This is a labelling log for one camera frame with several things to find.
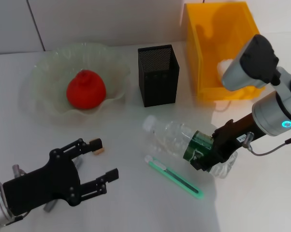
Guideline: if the black mesh pen holder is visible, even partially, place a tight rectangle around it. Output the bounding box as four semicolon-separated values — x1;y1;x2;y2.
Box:
137;44;180;108

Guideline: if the yellow plastic bin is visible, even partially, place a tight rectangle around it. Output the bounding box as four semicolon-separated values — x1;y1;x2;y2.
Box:
185;1;266;101

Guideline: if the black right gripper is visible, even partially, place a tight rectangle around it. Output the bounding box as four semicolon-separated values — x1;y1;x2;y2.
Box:
190;114;260;173

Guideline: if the clear green-label water bottle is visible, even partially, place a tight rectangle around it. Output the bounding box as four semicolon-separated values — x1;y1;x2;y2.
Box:
142;115;238;179

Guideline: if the white paper ball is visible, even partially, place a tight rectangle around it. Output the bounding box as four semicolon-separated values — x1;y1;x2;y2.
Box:
217;59;236;80

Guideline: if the red-orange fruit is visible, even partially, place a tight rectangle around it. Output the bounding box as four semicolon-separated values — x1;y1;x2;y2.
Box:
66;69;107;110

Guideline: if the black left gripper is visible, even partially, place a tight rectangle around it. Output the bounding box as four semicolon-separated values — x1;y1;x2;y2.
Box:
2;138;119;216

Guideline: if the green glass fruit plate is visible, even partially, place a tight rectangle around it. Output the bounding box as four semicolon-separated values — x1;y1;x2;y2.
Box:
27;43;131;125

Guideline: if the right gripper cable with plug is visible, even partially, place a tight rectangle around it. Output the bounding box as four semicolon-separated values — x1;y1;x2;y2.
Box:
242;131;291;157

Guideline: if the grey marker pen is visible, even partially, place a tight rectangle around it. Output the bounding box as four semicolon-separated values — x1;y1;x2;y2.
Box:
44;157;85;213

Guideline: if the gripper cable with plug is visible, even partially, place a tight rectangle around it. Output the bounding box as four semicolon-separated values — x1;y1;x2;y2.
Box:
242;131;291;157
0;164;28;230

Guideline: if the left gripper cable with plug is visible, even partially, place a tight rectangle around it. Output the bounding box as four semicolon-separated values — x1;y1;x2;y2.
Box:
0;164;28;230

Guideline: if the green utility knife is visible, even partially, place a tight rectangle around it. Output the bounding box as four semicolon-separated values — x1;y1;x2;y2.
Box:
144;154;204;200

